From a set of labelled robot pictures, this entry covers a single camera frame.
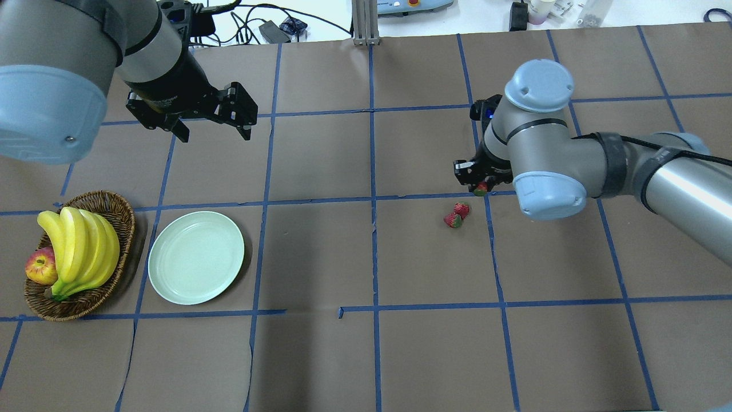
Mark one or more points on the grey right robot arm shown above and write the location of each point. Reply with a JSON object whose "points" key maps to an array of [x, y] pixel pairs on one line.
{"points": [[527, 143]]}

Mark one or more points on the yellow banana bunch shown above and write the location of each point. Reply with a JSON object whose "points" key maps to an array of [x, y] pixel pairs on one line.
{"points": [[86, 249]]}

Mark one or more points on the black power adapter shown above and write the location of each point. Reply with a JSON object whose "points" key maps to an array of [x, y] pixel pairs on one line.
{"points": [[273, 34]]}

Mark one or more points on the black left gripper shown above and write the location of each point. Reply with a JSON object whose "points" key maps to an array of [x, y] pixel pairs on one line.
{"points": [[171, 86]]}

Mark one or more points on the blue teach pendant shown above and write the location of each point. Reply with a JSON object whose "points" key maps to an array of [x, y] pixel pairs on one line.
{"points": [[403, 8]]}

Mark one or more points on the red yellow apple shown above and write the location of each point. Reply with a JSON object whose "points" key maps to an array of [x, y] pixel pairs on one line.
{"points": [[41, 267]]}

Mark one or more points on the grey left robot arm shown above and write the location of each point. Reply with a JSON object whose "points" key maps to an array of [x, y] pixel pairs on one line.
{"points": [[58, 59]]}

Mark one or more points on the aluminium frame post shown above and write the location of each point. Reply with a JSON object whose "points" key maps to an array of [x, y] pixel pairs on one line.
{"points": [[364, 23]]}

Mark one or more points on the red strawberry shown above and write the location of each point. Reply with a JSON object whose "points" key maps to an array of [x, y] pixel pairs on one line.
{"points": [[462, 209], [481, 189], [453, 220]]}

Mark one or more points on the pale green round plate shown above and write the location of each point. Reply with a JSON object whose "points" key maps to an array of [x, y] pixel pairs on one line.
{"points": [[196, 258]]}

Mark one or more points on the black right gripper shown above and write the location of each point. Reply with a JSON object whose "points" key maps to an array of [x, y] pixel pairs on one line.
{"points": [[490, 164]]}

